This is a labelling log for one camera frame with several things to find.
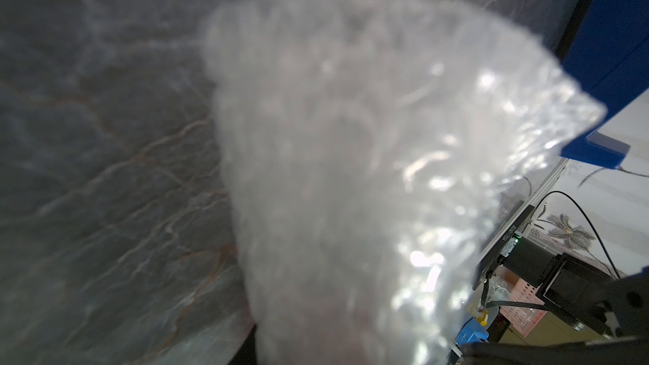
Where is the blue tape dispenser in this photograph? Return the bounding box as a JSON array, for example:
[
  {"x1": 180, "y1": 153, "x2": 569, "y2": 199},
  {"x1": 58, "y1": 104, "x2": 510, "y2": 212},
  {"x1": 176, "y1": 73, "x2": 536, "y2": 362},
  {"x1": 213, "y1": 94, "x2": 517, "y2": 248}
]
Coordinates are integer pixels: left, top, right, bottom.
[{"x1": 561, "y1": 0, "x2": 648, "y2": 169}]

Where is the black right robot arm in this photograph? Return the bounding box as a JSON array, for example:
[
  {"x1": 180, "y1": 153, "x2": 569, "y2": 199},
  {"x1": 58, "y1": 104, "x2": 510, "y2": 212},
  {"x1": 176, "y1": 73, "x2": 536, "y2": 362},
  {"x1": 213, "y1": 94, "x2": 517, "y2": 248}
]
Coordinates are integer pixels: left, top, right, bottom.
[{"x1": 500, "y1": 238, "x2": 648, "y2": 364}]

